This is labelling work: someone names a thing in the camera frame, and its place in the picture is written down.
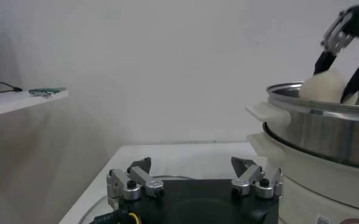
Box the white steamed baozi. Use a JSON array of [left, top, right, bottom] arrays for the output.
[[299, 69, 359, 105]]

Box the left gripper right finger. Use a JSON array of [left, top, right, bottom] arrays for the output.
[[230, 156, 284, 200]]

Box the white side table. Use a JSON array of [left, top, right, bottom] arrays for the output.
[[0, 89, 69, 119]]

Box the thin black cable on table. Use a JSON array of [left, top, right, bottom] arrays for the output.
[[0, 80, 24, 94]]

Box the glass lid with white handle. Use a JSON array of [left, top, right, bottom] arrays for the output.
[[77, 173, 198, 224]]

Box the stainless steel steamer basket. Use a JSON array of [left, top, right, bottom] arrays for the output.
[[245, 81, 359, 171]]

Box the green circuit board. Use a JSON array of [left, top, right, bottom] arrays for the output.
[[28, 87, 68, 98]]

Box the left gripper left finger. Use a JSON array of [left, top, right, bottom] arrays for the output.
[[106, 156, 166, 211]]

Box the white electric cooker pot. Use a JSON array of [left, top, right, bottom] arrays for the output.
[[246, 131, 359, 224]]

